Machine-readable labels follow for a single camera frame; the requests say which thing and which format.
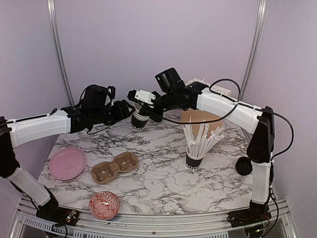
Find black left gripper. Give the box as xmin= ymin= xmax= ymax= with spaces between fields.
xmin=91 ymin=99 xmax=136 ymax=125

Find stack of black paper cups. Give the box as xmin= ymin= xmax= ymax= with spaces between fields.
xmin=131 ymin=102 xmax=149 ymax=131

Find stack of black cup lids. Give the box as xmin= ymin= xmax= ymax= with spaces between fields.
xmin=235 ymin=156 xmax=253 ymax=176

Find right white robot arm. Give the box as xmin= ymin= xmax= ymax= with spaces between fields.
xmin=135 ymin=81 xmax=274 ymax=222

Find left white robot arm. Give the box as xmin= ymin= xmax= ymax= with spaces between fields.
xmin=0 ymin=84 xmax=134 ymax=221

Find brown paper takeout bag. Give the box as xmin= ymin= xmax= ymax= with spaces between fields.
xmin=181 ymin=78 xmax=232 ymax=122

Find white wrapped straws bundle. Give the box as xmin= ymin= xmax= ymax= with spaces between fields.
xmin=183 ymin=120 xmax=224 ymax=158

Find black cup holding straws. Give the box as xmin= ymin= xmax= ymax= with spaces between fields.
xmin=186 ymin=146 xmax=206 ymax=170

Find brown cardboard cup carrier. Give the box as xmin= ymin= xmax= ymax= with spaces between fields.
xmin=91 ymin=152 xmax=139 ymax=184

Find pink plastic plate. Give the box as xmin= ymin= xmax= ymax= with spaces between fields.
xmin=49 ymin=147 xmax=87 ymax=180

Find red patterned bowl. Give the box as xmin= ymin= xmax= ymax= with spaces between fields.
xmin=89 ymin=191 xmax=120 ymax=220

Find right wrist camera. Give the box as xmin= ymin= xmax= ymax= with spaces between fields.
xmin=127 ymin=89 xmax=156 ymax=105

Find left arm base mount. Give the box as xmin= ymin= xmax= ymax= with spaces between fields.
xmin=36 ymin=198 xmax=79 ymax=226

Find left aluminium corner post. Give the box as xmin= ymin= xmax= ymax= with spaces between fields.
xmin=47 ymin=0 xmax=74 ymax=106

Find aluminium corner post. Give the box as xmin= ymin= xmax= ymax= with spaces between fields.
xmin=47 ymin=0 xmax=74 ymax=106
xmin=241 ymin=0 xmax=267 ymax=100

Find right aluminium corner post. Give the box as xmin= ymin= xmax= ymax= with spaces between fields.
xmin=241 ymin=0 xmax=267 ymax=100

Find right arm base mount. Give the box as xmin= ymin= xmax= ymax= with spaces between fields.
xmin=227 ymin=208 xmax=272 ymax=228

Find aluminium front frame rail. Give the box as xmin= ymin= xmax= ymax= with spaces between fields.
xmin=8 ymin=197 xmax=298 ymax=238

